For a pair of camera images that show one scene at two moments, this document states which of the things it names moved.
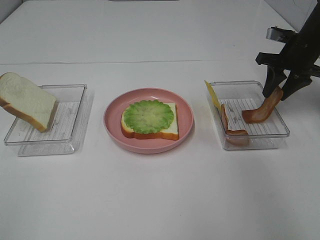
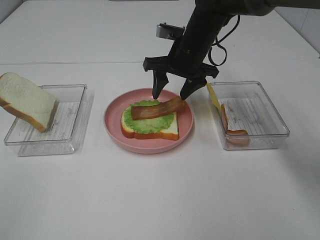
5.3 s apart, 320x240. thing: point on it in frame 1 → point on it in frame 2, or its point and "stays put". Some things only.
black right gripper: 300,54 → 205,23
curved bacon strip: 263,112 → 175,105
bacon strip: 236,137 stays put
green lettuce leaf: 148,117 stays put
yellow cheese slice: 216,100 stays put
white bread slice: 171,132 stays put
